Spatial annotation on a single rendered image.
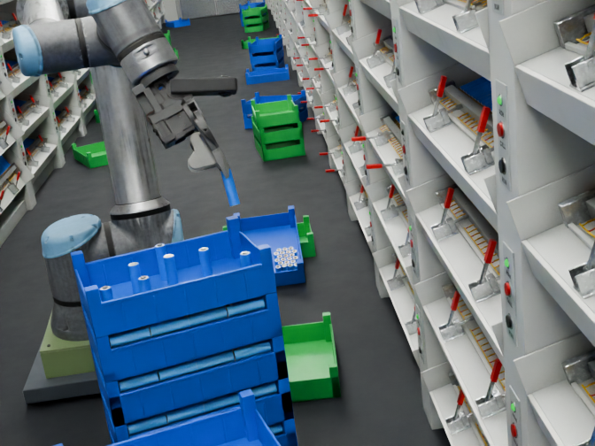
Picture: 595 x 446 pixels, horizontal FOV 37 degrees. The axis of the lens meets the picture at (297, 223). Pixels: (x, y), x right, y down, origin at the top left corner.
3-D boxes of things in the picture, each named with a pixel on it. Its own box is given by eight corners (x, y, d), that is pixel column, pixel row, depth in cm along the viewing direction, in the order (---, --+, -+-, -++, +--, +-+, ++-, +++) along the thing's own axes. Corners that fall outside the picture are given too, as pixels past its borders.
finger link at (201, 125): (210, 156, 152) (184, 112, 152) (219, 150, 152) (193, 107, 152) (210, 150, 147) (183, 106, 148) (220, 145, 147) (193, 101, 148)
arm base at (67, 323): (54, 348, 217) (45, 312, 213) (50, 313, 233) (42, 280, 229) (131, 330, 221) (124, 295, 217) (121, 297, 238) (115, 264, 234)
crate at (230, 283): (95, 339, 137) (85, 291, 135) (79, 294, 155) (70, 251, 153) (277, 292, 146) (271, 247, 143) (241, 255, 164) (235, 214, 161)
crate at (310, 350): (341, 396, 205) (337, 366, 203) (254, 407, 206) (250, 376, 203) (333, 339, 234) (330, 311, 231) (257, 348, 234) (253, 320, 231)
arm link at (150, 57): (166, 45, 157) (166, 31, 147) (181, 69, 157) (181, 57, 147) (121, 69, 155) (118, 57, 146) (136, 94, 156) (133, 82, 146)
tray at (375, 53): (406, 125, 176) (381, 61, 172) (365, 75, 234) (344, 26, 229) (501, 83, 175) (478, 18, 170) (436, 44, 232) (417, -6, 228)
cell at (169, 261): (162, 255, 149) (168, 290, 151) (164, 258, 147) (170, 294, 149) (173, 253, 149) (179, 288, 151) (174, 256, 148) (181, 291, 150)
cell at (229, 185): (233, 204, 151) (223, 168, 151) (227, 207, 152) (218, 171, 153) (242, 203, 152) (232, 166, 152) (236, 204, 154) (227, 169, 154)
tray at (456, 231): (514, 385, 117) (480, 297, 112) (422, 233, 174) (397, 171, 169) (660, 326, 115) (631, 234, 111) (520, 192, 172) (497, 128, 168)
